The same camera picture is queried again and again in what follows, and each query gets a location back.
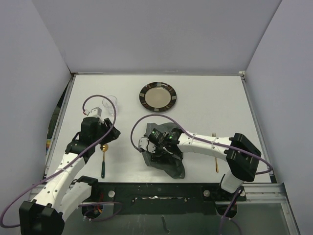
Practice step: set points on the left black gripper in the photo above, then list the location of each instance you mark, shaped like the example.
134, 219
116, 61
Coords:
112, 135

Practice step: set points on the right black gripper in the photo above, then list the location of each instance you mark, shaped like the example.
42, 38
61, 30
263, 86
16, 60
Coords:
158, 156

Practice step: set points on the grey cloth placemat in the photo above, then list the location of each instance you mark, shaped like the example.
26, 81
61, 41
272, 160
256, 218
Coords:
173, 167

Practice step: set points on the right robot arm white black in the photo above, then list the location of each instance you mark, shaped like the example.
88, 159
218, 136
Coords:
241, 155

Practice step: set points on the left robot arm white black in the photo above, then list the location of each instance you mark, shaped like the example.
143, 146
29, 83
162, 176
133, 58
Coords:
48, 211

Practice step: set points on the dark rimmed dinner plate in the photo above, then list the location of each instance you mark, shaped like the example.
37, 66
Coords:
158, 97

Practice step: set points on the clear drinking glass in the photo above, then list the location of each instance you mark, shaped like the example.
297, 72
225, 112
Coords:
111, 104

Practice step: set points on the gold fork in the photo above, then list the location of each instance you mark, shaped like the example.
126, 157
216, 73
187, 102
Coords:
216, 161

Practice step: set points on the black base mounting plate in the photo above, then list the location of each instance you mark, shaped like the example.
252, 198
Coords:
158, 199

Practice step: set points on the gold spoon green handle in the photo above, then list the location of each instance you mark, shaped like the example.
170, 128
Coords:
104, 148

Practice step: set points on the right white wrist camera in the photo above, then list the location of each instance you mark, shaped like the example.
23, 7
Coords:
147, 145

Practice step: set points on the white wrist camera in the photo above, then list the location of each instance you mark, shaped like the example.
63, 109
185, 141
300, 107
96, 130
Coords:
147, 145
95, 112

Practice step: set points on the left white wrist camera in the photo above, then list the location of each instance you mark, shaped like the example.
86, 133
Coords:
95, 112

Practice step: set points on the aluminium frame rail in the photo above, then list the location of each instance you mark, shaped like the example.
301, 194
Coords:
272, 193

